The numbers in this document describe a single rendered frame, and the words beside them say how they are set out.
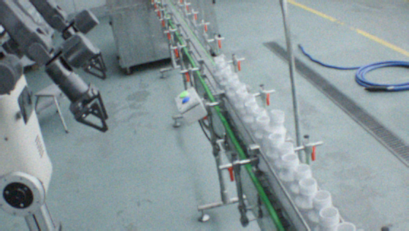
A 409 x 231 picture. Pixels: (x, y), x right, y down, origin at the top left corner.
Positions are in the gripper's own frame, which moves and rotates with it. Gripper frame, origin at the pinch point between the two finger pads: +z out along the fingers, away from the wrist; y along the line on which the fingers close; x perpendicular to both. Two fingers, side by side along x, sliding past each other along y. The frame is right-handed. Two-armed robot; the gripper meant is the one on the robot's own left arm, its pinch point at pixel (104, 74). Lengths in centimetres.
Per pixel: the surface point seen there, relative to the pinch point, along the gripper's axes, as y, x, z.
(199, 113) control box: -3.0, -16.7, 31.5
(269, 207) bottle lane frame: -56, -18, 43
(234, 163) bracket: -46, -18, 32
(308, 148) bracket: -47, -36, 42
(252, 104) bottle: -27, -32, 31
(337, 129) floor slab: 160, -85, 177
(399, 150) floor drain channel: 103, -105, 190
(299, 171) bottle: -68, -29, 32
